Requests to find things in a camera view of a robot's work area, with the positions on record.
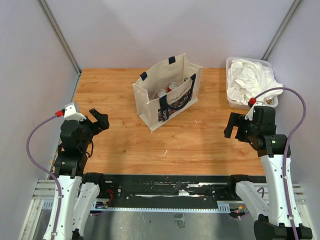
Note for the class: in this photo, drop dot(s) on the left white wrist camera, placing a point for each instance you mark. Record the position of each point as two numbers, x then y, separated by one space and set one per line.
71 112

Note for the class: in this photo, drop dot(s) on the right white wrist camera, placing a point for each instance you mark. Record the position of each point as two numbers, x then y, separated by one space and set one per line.
251 103

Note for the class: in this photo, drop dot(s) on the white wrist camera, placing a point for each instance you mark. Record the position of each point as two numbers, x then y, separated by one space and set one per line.
71 112
251 103

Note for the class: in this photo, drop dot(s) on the aluminium rail frame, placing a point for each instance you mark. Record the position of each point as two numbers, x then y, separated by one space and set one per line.
43 197

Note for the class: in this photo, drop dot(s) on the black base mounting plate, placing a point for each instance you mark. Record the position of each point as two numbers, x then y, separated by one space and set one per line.
168 192

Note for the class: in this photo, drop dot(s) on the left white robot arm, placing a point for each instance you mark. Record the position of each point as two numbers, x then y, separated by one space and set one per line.
74 195

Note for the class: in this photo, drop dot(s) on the crumpled white cloth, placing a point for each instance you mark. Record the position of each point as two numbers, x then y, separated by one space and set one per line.
246 78

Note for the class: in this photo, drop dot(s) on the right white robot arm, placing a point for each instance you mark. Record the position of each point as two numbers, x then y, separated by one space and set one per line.
279 218

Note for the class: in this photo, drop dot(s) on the cream canvas tote bag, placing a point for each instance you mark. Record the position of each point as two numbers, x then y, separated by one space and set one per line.
155 112

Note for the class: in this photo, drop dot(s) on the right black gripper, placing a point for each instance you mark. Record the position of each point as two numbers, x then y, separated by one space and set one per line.
234 120

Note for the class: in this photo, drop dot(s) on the red soda can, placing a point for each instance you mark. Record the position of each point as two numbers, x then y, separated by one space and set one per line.
161 93
172 86

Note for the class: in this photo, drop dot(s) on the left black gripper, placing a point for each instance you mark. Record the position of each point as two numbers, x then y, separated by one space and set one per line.
102 123

